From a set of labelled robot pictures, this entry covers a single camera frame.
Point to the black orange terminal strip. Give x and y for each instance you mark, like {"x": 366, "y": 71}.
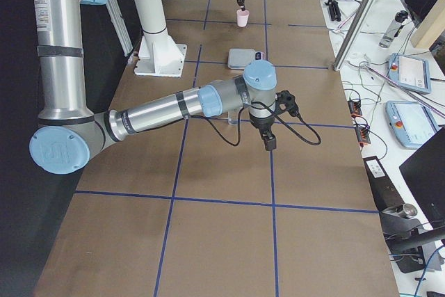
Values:
{"x": 362, "y": 128}

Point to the clear glass sauce bottle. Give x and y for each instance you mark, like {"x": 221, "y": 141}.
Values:
{"x": 232, "y": 117}

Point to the grey digital kitchen scale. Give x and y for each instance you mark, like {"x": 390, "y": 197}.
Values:
{"x": 239, "y": 58}

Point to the white pillar with base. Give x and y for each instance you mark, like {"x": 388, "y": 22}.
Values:
{"x": 158, "y": 55}

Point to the blue teach pendant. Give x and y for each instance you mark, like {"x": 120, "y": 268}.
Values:
{"x": 410, "y": 72}
{"x": 412, "y": 123}

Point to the pink plastic cup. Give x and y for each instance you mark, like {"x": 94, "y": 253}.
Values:
{"x": 242, "y": 17}

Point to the far blue teach pendant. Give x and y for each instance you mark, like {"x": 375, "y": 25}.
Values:
{"x": 410, "y": 72}

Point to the black folded tripod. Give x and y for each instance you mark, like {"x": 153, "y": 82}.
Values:
{"x": 334, "y": 11}

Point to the black monitor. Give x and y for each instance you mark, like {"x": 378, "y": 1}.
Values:
{"x": 424, "y": 174}

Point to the clear water bottle black cap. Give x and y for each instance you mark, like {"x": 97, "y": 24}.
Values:
{"x": 393, "y": 29}

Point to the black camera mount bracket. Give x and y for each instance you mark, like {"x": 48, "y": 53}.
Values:
{"x": 286, "y": 102}

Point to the aluminium frame post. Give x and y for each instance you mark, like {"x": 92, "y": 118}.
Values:
{"x": 352, "y": 33}

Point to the black box white label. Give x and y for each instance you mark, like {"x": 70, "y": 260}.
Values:
{"x": 384, "y": 192}

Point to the grabber stick pink shaft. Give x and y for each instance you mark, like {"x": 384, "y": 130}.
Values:
{"x": 416, "y": 96}

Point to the near blue teach pendant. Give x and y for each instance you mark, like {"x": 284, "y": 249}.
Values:
{"x": 412, "y": 123}

